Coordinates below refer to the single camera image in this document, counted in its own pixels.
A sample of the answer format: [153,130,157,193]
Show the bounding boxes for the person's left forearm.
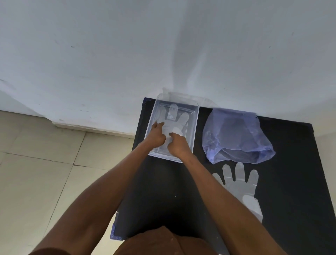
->
[29,141,158,255]

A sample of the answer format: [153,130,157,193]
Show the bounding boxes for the person's left hand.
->
[145,122,166,149]

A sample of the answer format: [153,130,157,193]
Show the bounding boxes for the clear plastic glove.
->
[155,103,190,155]
[212,162,264,224]

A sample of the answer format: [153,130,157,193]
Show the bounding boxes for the clear plastic tray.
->
[144,93,200,164]

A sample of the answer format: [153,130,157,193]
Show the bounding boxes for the blue plastic bag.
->
[202,107,276,165]

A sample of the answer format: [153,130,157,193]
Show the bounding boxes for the person's right hand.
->
[167,132,195,158]

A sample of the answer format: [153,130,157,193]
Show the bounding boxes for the person's right forearm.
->
[181,153,288,255]

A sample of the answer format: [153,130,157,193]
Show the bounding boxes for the clear plastic bag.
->
[161,88,219,109]

